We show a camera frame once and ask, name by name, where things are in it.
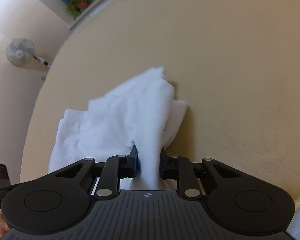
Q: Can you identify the potted green plant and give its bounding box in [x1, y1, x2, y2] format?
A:
[68, 0, 94, 20]

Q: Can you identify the white standing fan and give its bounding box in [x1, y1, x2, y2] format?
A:
[6, 37, 51, 68]

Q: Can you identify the white garment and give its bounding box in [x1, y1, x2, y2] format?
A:
[48, 67, 187, 190]

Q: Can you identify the person's left hand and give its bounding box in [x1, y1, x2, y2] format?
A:
[0, 213, 9, 238]

